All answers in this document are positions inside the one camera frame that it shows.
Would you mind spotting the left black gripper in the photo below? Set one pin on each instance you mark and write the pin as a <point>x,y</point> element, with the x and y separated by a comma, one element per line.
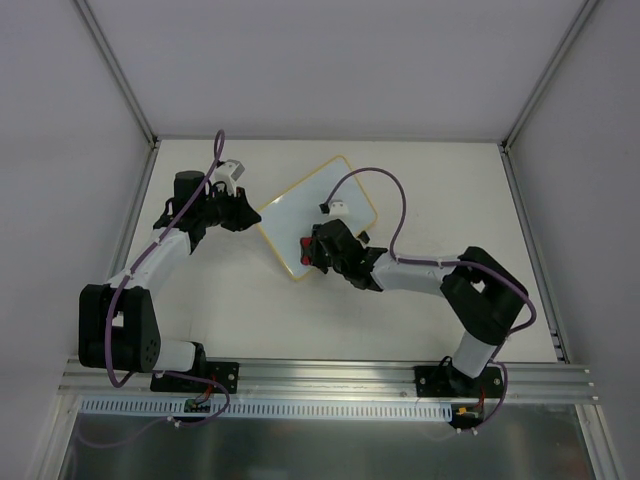
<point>236,209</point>

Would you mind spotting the red whiteboard eraser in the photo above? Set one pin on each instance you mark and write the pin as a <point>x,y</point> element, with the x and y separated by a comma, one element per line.
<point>307,251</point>

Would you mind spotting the right aluminium frame post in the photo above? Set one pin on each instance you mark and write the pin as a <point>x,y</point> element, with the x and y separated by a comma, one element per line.
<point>572,33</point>

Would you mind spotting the aluminium frame post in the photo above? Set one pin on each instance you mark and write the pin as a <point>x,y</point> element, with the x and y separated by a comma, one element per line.
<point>572,33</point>
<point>108,56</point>

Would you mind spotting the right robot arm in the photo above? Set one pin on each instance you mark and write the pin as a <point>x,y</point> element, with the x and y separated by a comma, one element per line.
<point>489,302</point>

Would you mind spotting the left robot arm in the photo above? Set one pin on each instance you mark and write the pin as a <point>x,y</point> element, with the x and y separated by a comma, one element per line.
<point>118,328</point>

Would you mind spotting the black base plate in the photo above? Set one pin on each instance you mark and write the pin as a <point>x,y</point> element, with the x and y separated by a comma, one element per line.
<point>444,381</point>
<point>225,373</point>

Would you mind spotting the right black whiteboard foot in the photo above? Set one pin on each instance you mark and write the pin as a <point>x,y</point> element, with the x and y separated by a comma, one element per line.
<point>364,237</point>

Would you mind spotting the aluminium mounting rail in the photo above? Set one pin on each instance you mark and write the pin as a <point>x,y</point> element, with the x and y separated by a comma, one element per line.
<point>524,383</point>

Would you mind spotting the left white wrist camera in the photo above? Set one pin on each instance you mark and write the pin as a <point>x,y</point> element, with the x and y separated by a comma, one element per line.
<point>229,172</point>

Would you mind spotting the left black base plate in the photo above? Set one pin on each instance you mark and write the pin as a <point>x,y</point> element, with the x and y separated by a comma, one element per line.
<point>225,373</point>

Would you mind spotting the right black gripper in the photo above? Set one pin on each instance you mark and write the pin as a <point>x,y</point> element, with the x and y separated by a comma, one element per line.
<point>321,247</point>

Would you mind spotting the white slotted cable duct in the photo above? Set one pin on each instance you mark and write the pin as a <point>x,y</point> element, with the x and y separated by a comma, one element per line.
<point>256,408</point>

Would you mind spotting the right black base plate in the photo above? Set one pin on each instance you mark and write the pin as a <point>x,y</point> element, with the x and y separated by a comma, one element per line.
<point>444,381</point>

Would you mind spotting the yellow framed whiteboard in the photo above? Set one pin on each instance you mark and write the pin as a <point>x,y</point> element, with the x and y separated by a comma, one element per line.
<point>291,215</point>

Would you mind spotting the left aluminium frame post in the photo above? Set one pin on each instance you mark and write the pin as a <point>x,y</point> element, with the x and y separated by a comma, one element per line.
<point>108,56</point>

